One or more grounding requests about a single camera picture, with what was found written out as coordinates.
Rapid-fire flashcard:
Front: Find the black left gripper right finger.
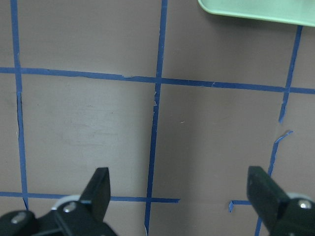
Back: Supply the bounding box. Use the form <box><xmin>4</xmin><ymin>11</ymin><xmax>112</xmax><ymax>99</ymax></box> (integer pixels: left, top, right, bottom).
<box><xmin>247</xmin><ymin>166</ymin><xmax>315</xmax><ymax>236</ymax></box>

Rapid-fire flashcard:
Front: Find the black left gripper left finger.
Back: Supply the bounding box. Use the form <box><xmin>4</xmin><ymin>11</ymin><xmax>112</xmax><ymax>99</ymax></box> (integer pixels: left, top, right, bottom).
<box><xmin>0</xmin><ymin>167</ymin><xmax>116</xmax><ymax>236</ymax></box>

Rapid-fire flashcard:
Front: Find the light green plastic tray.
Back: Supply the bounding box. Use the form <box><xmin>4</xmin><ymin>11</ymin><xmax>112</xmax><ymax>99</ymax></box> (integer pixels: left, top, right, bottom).
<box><xmin>198</xmin><ymin>0</ymin><xmax>315</xmax><ymax>27</ymax></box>

